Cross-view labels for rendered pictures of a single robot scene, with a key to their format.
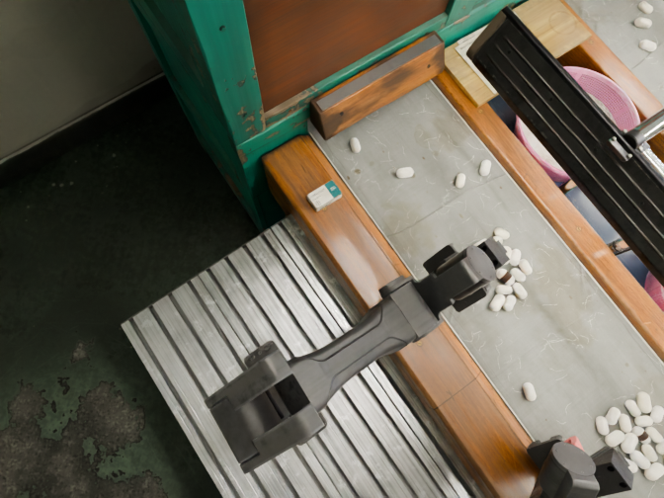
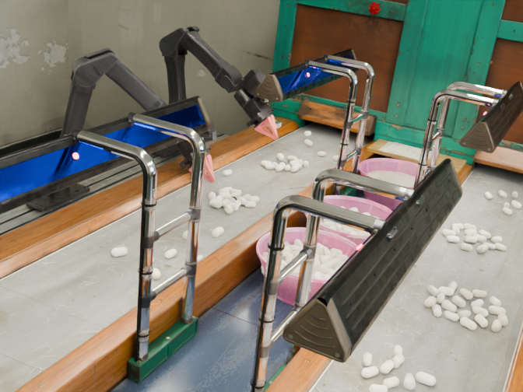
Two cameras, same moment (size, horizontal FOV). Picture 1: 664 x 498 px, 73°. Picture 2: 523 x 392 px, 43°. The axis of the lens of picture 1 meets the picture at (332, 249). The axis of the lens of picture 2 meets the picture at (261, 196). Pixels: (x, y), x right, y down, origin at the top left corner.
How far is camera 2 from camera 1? 2.30 m
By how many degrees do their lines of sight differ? 63
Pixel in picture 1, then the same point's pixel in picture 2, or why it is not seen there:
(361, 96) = (322, 108)
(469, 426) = not seen: hidden behind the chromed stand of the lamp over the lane
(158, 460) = not seen: hidden behind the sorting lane
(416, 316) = (229, 69)
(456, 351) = (229, 152)
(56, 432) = not seen: hidden behind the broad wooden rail
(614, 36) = (479, 189)
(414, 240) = (276, 148)
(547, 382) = (236, 180)
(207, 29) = (281, 22)
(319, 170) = (284, 124)
